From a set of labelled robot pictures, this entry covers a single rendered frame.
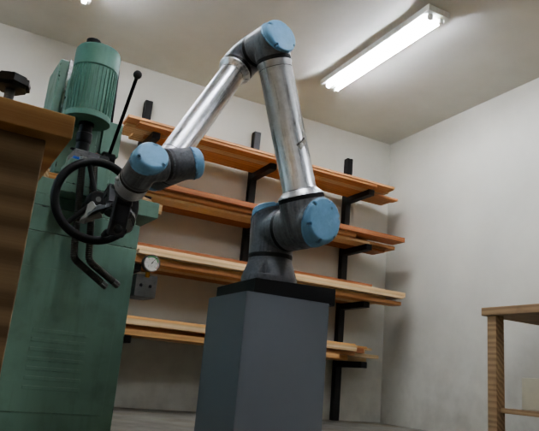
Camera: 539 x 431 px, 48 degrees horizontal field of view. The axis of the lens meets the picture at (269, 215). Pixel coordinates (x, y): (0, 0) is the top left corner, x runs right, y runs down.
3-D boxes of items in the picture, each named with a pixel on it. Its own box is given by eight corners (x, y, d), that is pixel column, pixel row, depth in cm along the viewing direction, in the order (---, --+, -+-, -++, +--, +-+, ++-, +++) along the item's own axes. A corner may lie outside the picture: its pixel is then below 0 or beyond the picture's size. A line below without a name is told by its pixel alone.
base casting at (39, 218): (8, 225, 199) (14, 198, 201) (-16, 248, 246) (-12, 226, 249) (138, 250, 221) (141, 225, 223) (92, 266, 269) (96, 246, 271)
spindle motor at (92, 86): (69, 109, 224) (83, 35, 232) (58, 123, 239) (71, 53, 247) (115, 123, 233) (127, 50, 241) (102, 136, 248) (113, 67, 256)
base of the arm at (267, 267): (275, 291, 217) (276, 263, 219) (308, 286, 201) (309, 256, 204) (229, 283, 206) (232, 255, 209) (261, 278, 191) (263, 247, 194)
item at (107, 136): (99, 152, 254) (104, 120, 258) (93, 158, 262) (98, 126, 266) (119, 157, 259) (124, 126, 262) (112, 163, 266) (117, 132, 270)
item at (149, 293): (133, 295, 213) (137, 273, 215) (122, 298, 223) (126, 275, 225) (156, 298, 217) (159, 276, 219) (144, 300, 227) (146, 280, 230)
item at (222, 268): (69, 410, 375) (127, 63, 437) (55, 404, 423) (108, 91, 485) (410, 428, 493) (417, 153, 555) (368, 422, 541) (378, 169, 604)
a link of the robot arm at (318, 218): (310, 248, 206) (268, 35, 210) (347, 241, 193) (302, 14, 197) (277, 255, 196) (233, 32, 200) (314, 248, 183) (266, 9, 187)
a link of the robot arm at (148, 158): (176, 168, 159) (143, 169, 153) (157, 192, 168) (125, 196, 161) (164, 138, 162) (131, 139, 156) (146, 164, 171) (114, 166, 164)
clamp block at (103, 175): (64, 181, 201) (69, 156, 204) (55, 190, 213) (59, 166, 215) (108, 191, 209) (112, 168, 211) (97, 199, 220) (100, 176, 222)
